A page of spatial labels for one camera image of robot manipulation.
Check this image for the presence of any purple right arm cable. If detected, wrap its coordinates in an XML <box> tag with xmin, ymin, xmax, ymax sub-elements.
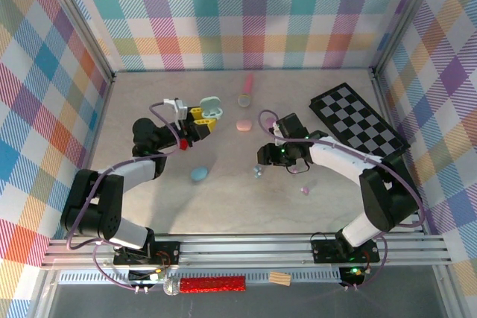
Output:
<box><xmin>259</xmin><ymin>109</ymin><xmax>426</xmax><ymax>291</ymax></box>

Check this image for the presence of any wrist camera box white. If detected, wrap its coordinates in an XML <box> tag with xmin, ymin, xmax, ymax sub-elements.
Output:
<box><xmin>162</xmin><ymin>97</ymin><xmax>190</xmax><ymax>130</ymax></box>
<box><xmin>271</xmin><ymin>121</ymin><xmax>286</xmax><ymax>147</ymax></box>

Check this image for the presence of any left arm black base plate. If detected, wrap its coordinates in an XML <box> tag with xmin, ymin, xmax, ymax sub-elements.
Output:
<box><xmin>113</xmin><ymin>240</ymin><xmax>182</xmax><ymax>267</ymax></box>

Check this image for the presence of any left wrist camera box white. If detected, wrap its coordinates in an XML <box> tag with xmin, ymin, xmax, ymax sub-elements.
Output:
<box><xmin>162</xmin><ymin>97</ymin><xmax>190</xmax><ymax>130</ymax></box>

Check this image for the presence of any red glitter toy microphone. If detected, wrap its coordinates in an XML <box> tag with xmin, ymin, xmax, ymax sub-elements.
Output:
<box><xmin>162</xmin><ymin>275</ymin><xmax>247</xmax><ymax>296</ymax></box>

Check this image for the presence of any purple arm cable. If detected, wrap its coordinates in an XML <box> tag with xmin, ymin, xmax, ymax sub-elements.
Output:
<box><xmin>66</xmin><ymin>101</ymin><xmax>182</xmax><ymax>291</ymax></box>
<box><xmin>259</xmin><ymin>109</ymin><xmax>426</xmax><ymax>291</ymax></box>

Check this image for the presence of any aluminium frame post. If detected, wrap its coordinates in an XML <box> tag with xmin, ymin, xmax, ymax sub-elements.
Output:
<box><xmin>35</xmin><ymin>0</ymin><xmax>116</xmax><ymax>84</ymax></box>
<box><xmin>370</xmin><ymin>0</ymin><xmax>448</xmax><ymax>80</ymax></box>

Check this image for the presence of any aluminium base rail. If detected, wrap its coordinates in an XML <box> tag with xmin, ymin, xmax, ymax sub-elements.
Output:
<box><xmin>40</xmin><ymin>234</ymin><xmax>454</xmax><ymax>270</ymax></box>

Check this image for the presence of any black grey chessboard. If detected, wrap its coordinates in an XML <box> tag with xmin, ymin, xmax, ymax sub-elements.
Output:
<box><xmin>309</xmin><ymin>82</ymin><xmax>411</xmax><ymax>159</ymax></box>

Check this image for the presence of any white slotted cable duct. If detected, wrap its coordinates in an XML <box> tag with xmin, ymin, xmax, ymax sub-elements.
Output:
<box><xmin>57</xmin><ymin>268</ymin><xmax>347</xmax><ymax>285</ymax></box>

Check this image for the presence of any blue earbud charging case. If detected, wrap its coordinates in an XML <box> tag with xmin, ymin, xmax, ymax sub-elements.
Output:
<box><xmin>190</xmin><ymin>165</ymin><xmax>209</xmax><ymax>183</ymax></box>

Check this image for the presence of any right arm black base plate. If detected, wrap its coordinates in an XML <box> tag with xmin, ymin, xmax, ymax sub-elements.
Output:
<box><xmin>311</xmin><ymin>238</ymin><xmax>381</xmax><ymax>264</ymax></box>

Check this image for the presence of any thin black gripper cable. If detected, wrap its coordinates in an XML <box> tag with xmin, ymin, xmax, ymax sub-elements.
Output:
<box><xmin>285</xmin><ymin>159</ymin><xmax>311</xmax><ymax>175</ymax></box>

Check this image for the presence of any mint green earbud charging case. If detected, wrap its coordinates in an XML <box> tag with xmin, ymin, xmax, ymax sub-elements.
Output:
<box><xmin>198</xmin><ymin>95</ymin><xmax>225</xmax><ymax>121</ymax></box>

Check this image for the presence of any pink toy microphone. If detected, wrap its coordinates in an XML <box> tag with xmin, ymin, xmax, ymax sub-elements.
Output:
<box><xmin>237</xmin><ymin>73</ymin><xmax>255</xmax><ymax>109</ymax></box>

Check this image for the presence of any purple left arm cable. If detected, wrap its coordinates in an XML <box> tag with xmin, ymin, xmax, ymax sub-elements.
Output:
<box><xmin>66</xmin><ymin>101</ymin><xmax>182</xmax><ymax>291</ymax></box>

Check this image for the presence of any black control box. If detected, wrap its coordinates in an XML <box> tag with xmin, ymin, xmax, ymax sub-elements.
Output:
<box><xmin>128</xmin><ymin>269</ymin><xmax>167</xmax><ymax>284</ymax></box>
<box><xmin>338</xmin><ymin>266</ymin><xmax>367</xmax><ymax>286</ymax></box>

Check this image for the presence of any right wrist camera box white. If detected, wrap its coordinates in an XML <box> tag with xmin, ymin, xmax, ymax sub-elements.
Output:
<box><xmin>271</xmin><ymin>121</ymin><xmax>286</xmax><ymax>147</ymax></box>

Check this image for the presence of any small wooden block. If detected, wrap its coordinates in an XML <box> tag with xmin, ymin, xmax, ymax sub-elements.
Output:
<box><xmin>268</xmin><ymin>271</ymin><xmax>292</xmax><ymax>287</ymax></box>

